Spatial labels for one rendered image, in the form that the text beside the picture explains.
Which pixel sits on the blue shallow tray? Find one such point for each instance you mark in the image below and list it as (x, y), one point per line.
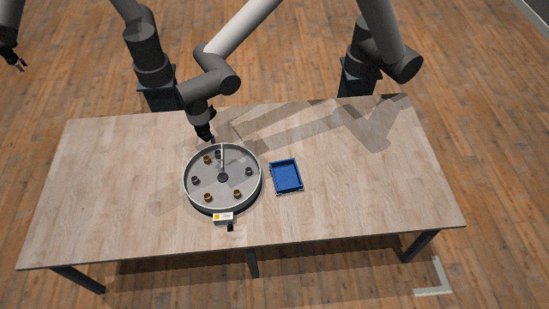
(286, 176)

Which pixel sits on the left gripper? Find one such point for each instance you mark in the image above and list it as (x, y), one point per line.
(201, 124)

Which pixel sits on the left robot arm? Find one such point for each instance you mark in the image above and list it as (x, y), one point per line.
(388, 52)

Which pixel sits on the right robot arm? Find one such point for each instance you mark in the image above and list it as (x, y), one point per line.
(151, 65)

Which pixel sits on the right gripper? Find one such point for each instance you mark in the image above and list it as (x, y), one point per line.
(6, 51)

